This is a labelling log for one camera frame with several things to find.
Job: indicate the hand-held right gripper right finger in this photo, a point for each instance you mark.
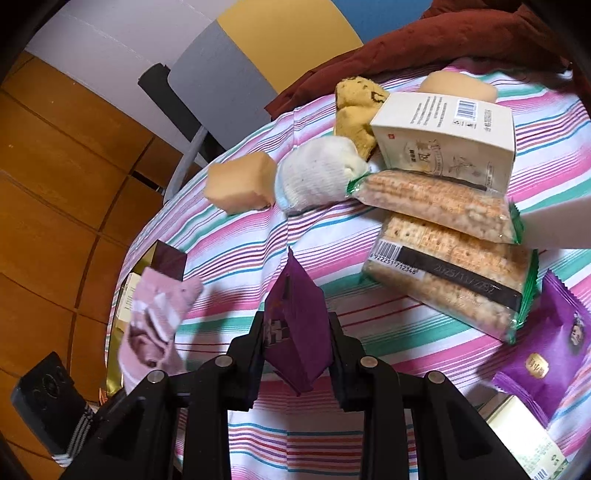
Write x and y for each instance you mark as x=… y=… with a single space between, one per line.
x=344 y=369

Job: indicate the wooden cabinet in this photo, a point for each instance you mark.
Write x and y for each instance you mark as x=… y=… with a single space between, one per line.
x=55 y=184

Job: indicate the pale sock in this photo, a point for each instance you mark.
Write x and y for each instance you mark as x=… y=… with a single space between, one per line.
x=314 y=173

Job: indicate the black-label cracker packet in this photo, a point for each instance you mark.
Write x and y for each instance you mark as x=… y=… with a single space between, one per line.
x=452 y=272

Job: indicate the purple snack packet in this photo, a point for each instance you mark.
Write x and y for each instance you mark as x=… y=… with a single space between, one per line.
x=298 y=323
x=549 y=346

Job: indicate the pale green box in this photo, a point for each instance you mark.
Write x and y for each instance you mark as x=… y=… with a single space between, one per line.
x=526 y=438

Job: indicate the beige packet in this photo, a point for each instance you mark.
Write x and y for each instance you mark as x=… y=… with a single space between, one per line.
x=125 y=300

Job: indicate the gold box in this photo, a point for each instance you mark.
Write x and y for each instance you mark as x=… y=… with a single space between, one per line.
x=113 y=374

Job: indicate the green-edged cracker packet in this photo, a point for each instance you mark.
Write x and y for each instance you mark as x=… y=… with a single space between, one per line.
x=438 y=203

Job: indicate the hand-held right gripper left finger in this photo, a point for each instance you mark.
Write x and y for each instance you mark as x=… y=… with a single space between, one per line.
x=244 y=369

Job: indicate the yellow sock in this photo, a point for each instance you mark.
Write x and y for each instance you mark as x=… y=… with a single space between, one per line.
x=355 y=115

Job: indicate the pink striped sock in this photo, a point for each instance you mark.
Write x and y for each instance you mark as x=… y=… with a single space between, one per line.
x=152 y=323

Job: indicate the tan sponge block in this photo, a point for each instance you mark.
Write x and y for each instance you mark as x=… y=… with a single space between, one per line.
x=240 y=182
x=461 y=87

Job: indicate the dark red blanket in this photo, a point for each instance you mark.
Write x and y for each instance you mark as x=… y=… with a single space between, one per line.
x=415 y=46

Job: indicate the white sponge block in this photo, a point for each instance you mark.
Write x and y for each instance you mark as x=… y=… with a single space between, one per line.
x=558 y=221

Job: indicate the white printed carton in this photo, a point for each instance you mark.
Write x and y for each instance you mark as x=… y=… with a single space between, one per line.
x=443 y=134

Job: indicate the grey yellow blue chair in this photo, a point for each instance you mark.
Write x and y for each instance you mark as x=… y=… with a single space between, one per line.
x=217 y=69

